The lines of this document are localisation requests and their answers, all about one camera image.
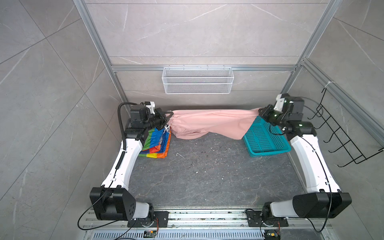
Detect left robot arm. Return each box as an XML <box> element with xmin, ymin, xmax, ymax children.
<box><xmin>90</xmin><ymin>104</ymin><xmax>173</xmax><ymax>224</ymax></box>

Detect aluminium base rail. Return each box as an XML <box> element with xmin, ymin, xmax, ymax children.
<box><xmin>78</xmin><ymin>207</ymin><xmax>338</xmax><ymax>240</ymax></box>

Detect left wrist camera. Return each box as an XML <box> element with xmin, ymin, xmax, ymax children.
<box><xmin>131</xmin><ymin>102</ymin><xmax>156</xmax><ymax>122</ymax></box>

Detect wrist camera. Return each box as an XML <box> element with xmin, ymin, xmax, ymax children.
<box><xmin>131</xmin><ymin>102</ymin><xmax>156</xmax><ymax>122</ymax></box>
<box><xmin>274</xmin><ymin>94</ymin><xmax>305</xmax><ymax>115</ymax></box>

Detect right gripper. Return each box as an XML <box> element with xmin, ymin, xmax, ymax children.
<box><xmin>259</xmin><ymin>104</ymin><xmax>289</xmax><ymax>128</ymax></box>

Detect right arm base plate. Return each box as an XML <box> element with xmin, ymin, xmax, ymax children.
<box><xmin>245</xmin><ymin>209</ymin><xmax>289</xmax><ymax>227</ymax></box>

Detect rainbow striped shorts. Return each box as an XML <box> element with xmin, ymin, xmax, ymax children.
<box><xmin>139</xmin><ymin>128</ymin><xmax>171</xmax><ymax>159</ymax></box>

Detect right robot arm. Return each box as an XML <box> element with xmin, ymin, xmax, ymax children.
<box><xmin>259</xmin><ymin>105</ymin><xmax>352</xmax><ymax>221</ymax></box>

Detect black wire hook rack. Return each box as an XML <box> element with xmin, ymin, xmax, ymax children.
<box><xmin>308</xmin><ymin>88</ymin><xmax>384</xmax><ymax>168</ymax></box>

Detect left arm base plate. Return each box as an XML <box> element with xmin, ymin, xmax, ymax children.
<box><xmin>127</xmin><ymin>211</ymin><xmax>169</xmax><ymax>228</ymax></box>

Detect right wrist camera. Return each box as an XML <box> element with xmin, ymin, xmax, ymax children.
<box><xmin>274</xmin><ymin>94</ymin><xmax>305</xmax><ymax>115</ymax></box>

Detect aluminium frame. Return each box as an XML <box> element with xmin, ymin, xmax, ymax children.
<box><xmin>76</xmin><ymin>1</ymin><xmax>384</xmax><ymax>127</ymax></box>

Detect pink shorts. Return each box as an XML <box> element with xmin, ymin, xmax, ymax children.
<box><xmin>169</xmin><ymin>109</ymin><xmax>259</xmax><ymax>140</ymax></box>

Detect teal plastic basket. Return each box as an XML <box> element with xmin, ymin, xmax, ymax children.
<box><xmin>243</xmin><ymin>116</ymin><xmax>291</xmax><ymax>157</ymax></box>

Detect white wire wall basket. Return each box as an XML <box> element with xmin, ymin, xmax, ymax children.
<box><xmin>162</xmin><ymin>67</ymin><xmax>234</xmax><ymax>95</ymax></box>

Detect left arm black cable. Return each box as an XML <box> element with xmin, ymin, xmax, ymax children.
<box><xmin>77</xmin><ymin>102</ymin><xmax>139</xmax><ymax>231</ymax></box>

